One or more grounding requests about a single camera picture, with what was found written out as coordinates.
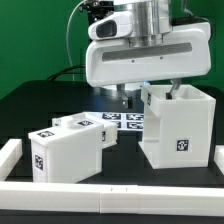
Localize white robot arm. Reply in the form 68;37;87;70
86;0;212;108

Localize white left fence block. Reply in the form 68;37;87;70
0;139;22;182

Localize white front fence rail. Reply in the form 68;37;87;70
0;182;224;217

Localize white front drawer box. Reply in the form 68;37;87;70
28;116;118;183

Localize white drawer cabinet shell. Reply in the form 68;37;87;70
140;85;216;169

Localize white fence block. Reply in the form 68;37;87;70
214;145;224;175
0;139;22;182

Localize white fiducial marker sheet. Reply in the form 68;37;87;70
91;112;144;131

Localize white rear drawer box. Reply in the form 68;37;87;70
52;112;97;127

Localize grey and black cables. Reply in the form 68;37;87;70
46;3;88;82

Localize white right fence block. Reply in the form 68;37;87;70
214;145;224;175

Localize white drawer box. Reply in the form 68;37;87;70
28;116;118;183
52;112;97;127

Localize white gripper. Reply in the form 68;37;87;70
86;12;211;109

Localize black camera stand pole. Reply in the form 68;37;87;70
79;0;114;17

